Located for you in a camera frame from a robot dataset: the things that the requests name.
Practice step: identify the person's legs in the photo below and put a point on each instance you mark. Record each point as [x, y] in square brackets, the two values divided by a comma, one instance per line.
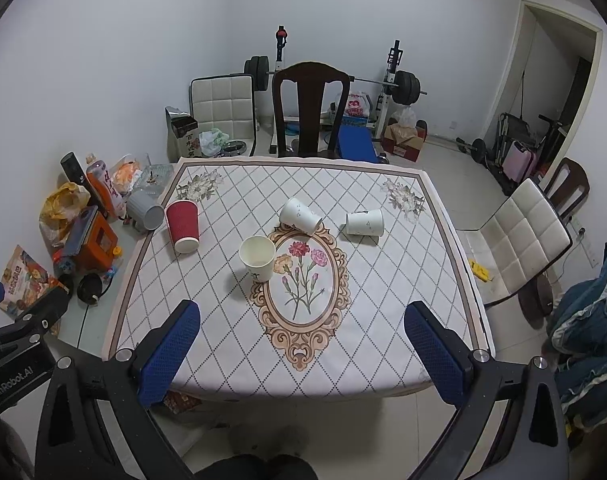
[258, 467]

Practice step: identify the cream door frame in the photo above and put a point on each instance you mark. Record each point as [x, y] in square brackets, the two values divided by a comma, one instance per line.
[517, 60]

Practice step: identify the blue weight bench pad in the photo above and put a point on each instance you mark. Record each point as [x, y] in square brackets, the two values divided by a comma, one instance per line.
[356, 142]

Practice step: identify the black speaker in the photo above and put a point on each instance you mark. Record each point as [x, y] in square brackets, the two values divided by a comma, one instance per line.
[73, 167]

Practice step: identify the red cardboard box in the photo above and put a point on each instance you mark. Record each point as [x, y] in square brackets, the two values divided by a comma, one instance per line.
[406, 147]

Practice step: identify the pink suitcase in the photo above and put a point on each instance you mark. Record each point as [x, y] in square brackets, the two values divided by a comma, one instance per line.
[519, 162]

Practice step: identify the white and green plastic bag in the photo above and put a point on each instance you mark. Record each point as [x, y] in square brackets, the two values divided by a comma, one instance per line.
[213, 141]

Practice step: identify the black barbell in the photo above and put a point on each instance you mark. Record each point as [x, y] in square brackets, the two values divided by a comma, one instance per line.
[408, 85]

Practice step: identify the white padded chair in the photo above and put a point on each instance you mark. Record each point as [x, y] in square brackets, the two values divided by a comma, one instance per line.
[223, 102]
[523, 230]

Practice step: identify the yellow plastic bag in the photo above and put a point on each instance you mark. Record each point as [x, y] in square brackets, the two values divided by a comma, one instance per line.
[63, 207]

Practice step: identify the short dumbbell bar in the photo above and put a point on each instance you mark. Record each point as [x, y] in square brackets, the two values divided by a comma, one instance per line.
[476, 149]

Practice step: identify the black round device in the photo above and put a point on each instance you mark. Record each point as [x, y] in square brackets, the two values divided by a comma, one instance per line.
[89, 289]

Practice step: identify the dark wooden chair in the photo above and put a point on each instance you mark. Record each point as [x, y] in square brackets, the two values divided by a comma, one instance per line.
[311, 90]
[576, 180]

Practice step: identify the red and white plastic bag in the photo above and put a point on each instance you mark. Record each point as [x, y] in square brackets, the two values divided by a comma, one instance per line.
[356, 105]

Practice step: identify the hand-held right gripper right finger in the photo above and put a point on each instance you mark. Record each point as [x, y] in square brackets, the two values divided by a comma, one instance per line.
[433, 355]

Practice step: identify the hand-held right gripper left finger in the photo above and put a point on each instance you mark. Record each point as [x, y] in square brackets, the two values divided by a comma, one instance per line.
[169, 350]

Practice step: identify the white paper cup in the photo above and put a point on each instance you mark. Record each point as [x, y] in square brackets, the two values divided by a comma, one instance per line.
[298, 215]
[257, 260]
[364, 222]

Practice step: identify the floral diamond-pattern tablecloth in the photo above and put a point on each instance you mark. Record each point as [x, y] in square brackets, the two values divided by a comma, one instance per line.
[383, 285]

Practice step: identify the black kick scooter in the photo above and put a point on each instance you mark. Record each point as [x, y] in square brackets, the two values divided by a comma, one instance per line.
[553, 135]

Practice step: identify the grey folding cart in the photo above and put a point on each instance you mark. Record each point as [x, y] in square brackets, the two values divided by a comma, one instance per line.
[511, 132]

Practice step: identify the white barbell rack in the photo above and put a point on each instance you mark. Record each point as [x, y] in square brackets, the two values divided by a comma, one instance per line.
[391, 67]

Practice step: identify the snack packet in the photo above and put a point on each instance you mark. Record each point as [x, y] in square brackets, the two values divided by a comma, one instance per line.
[23, 275]

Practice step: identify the orange and white plastic bag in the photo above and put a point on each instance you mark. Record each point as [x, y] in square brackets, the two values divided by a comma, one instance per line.
[126, 175]

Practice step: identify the clear plastic container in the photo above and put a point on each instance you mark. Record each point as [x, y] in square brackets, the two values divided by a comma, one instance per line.
[153, 180]

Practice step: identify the orange bottle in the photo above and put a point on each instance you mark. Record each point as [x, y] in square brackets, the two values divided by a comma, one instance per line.
[103, 190]

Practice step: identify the red ribbed paper cup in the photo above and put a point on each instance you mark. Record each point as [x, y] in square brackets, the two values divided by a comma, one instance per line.
[183, 225]

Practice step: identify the brown gift carton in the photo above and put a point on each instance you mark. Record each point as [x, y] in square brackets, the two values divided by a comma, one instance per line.
[187, 140]

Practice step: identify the orange toy box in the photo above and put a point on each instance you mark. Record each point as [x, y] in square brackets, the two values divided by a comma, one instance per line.
[95, 242]

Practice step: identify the blue denim clothes pile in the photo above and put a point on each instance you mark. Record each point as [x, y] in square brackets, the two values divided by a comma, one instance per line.
[591, 320]

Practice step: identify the grey cup on side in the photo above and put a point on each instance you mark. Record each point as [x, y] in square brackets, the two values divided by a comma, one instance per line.
[143, 210]

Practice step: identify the clear plastic bag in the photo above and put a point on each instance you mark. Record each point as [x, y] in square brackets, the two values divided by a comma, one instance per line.
[406, 116]

